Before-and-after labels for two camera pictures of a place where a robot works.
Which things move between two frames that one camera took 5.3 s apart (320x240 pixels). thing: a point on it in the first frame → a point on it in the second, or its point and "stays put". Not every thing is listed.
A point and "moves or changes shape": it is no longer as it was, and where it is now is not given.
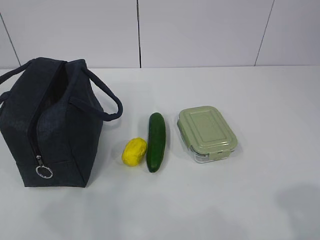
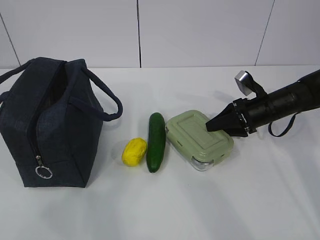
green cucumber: [156, 140] stays put
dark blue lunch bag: [51, 115] stays put
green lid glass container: [207, 132] moves or changes shape
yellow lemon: [134, 151] stays put
